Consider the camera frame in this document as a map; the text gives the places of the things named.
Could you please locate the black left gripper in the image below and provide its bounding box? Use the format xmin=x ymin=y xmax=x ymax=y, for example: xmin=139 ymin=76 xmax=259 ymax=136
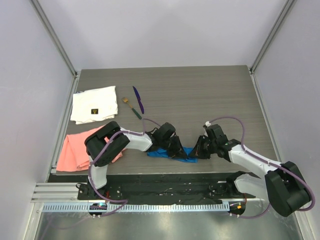
xmin=160 ymin=134 xmax=189 ymax=160

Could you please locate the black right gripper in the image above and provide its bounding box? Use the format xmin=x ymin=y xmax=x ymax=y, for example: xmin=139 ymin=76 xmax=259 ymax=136
xmin=189 ymin=135 xmax=217 ymax=160

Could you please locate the blue cloth napkin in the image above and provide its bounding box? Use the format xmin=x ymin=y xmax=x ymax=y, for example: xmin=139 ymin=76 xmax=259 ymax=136
xmin=147 ymin=147 xmax=198 ymax=163

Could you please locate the green handled gold fork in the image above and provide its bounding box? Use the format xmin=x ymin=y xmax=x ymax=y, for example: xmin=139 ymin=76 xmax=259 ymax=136
xmin=122 ymin=97 xmax=142 ymax=120

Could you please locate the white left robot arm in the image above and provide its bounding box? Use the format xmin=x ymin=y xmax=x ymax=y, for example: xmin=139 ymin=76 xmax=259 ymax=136
xmin=84 ymin=121 xmax=188 ymax=200

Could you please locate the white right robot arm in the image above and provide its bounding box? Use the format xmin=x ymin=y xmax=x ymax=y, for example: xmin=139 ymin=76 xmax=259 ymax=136
xmin=188 ymin=124 xmax=315 ymax=217

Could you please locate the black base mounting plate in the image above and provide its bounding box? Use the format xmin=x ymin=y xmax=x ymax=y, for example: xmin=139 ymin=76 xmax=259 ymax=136
xmin=48 ymin=173 xmax=254 ymax=205

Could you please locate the purple plastic knife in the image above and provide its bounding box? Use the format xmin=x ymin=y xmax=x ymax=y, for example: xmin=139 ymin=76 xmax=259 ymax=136
xmin=132 ymin=86 xmax=145 ymax=114

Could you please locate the white folded cloth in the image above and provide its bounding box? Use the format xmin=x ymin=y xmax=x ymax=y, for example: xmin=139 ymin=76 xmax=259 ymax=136
xmin=70 ymin=86 xmax=118 ymax=125

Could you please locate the pink folded cloth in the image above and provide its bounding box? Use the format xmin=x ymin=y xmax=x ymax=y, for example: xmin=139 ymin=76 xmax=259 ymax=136
xmin=56 ymin=124 xmax=124 ymax=173

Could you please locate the slotted cable duct rail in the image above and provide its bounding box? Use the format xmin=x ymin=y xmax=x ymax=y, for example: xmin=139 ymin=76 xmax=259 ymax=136
xmin=42 ymin=202 xmax=230 ymax=213

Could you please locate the horizontal aluminium frame rail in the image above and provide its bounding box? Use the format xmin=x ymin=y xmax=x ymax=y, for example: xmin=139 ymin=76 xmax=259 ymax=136
xmin=32 ymin=179 xmax=255 ymax=205

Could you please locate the right aluminium frame post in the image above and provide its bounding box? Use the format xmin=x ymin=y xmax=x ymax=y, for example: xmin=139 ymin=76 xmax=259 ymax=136
xmin=249 ymin=0 xmax=298 ymax=73

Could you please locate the aluminium frame post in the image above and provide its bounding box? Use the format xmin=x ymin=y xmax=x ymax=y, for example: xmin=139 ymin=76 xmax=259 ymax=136
xmin=29 ymin=0 xmax=79 ymax=77
xmin=249 ymin=0 xmax=298 ymax=73

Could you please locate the left aluminium frame post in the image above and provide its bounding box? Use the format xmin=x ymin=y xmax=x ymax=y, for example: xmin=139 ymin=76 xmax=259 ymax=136
xmin=29 ymin=0 xmax=79 ymax=77

